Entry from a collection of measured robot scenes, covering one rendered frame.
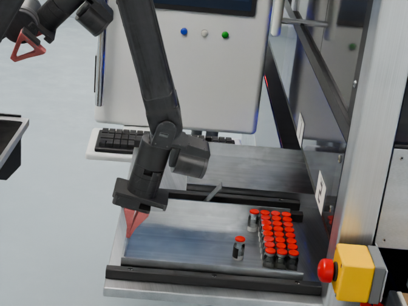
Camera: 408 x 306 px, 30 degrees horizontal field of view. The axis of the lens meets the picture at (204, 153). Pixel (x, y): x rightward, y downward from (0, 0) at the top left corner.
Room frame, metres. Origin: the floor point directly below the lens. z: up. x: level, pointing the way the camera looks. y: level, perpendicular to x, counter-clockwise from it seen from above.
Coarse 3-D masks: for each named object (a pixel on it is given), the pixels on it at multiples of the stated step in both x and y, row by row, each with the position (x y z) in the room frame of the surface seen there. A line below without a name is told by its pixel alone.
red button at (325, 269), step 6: (318, 264) 1.11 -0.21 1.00; (324, 264) 1.10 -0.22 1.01; (330, 264) 1.10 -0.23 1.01; (318, 270) 1.10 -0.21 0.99; (324, 270) 1.09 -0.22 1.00; (330, 270) 1.09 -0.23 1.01; (318, 276) 1.10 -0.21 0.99; (324, 276) 1.09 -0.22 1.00; (330, 276) 1.09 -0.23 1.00; (330, 282) 1.09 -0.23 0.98
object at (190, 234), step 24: (168, 216) 1.45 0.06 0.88; (192, 216) 1.46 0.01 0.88; (216, 216) 1.47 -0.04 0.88; (240, 216) 1.48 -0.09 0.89; (144, 240) 1.34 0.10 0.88; (168, 240) 1.35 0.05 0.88; (192, 240) 1.36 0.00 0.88; (216, 240) 1.37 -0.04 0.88; (144, 264) 1.21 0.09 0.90; (168, 264) 1.21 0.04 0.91; (192, 264) 1.22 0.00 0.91; (216, 264) 1.22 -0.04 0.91; (240, 264) 1.29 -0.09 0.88
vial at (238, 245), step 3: (234, 243) 1.30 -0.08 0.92; (237, 243) 1.30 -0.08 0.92; (240, 243) 1.30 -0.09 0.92; (243, 243) 1.30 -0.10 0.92; (234, 246) 1.30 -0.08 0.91; (237, 246) 1.30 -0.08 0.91; (240, 246) 1.30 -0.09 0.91; (243, 246) 1.30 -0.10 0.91; (240, 249) 1.30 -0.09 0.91; (243, 249) 1.30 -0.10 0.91; (240, 252) 1.30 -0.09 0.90; (243, 252) 1.30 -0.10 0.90; (240, 255) 1.30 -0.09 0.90; (234, 258) 1.30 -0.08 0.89; (237, 258) 1.29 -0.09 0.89; (240, 258) 1.30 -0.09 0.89
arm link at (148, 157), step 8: (144, 136) 1.28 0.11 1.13; (144, 144) 1.25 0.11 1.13; (144, 152) 1.25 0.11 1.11; (152, 152) 1.25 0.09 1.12; (160, 152) 1.25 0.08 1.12; (168, 152) 1.26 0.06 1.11; (176, 152) 1.26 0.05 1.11; (136, 160) 1.26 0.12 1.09; (144, 160) 1.25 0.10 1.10; (152, 160) 1.25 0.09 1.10; (160, 160) 1.25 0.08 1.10; (144, 168) 1.25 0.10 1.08; (152, 168) 1.25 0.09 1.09; (160, 168) 1.25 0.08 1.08
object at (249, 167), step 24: (216, 144) 1.81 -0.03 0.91; (240, 144) 1.82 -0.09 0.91; (216, 168) 1.73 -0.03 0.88; (240, 168) 1.74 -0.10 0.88; (264, 168) 1.76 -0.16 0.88; (288, 168) 1.78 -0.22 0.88; (240, 192) 1.56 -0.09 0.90; (264, 192) 1.56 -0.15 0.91; (288, 192) 1.57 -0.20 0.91; (312, 192) 1.65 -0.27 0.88
